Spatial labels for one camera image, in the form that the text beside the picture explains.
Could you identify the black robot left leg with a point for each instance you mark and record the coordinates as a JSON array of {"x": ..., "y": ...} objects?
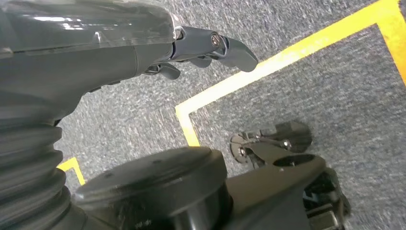
[{"x": 152, "y": 177}]

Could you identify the yellow floor tape square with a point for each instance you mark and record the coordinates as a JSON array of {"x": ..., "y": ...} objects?
[
  {"x": 285, "y": 60},
  {"x": 71, "y": 163}
]

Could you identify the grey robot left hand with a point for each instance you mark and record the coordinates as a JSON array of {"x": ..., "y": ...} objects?
[{"x": 79, "y": 57}]

